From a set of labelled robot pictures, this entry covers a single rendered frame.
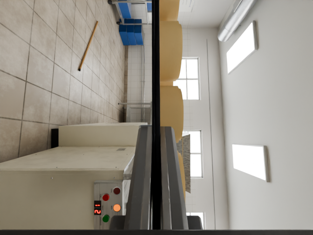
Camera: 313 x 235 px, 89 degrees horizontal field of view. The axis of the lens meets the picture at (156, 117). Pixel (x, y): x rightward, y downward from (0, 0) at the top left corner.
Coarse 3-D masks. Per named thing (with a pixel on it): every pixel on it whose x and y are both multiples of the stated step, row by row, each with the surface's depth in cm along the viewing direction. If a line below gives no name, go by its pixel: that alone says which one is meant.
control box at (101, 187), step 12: (96, 180) 78; (108, 180) 78; (120, 180) 78; (96, 192) 76; (108, 192) 76; (120, 192) 76; (96, 204) 76; (108, 204) 76; (120, 204) 76; (96, 216) 76; (96, 228) 76; (108, 228) 76
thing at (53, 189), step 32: (32, 160) 97; (64, 160) 97; (96, 160) 97; (128, 160) 98; (0, 192) 79; (32, 192) 79; (64, 192) 79; (128, 192) 91; (0, 224) 79; (32, 224) 79; (64, 224) 79
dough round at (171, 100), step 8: (160, 88) 13; (168, 88) 13; (176, 88) 13; (160, 96) 12; (168, 96) 12; (176, 96) 12; (160, 104) 12; (168, 104) 12; (176, 104) 12; (160, 112) 12; (168, 112) 12; (176, 112) 12; (160, 120) 12; (168, 120) 12; (176, 120) 12; (176, 128) 12; (176, 136) 12
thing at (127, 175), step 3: (132, 159) 103; (132, 162) 97; (129, 165) 91; (132, 165) 91; (126, 168) 85; (129, 168) 85; (126, 171) 80; (129, 171) 80; (123, 174) 76; (126, 174) 76; (129, 174) 76; (123, 177) 76; (126, 177) 76; (129, 177) 76
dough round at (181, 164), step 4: (180, 156) 13; (180, 160) 12; (180, 164) 12; (180, 168) 12; (184, 176) 12; (184, 180) 11; (184, 184) 11; (184, 188) 11; (184, 192) 11; (184, 196) 11
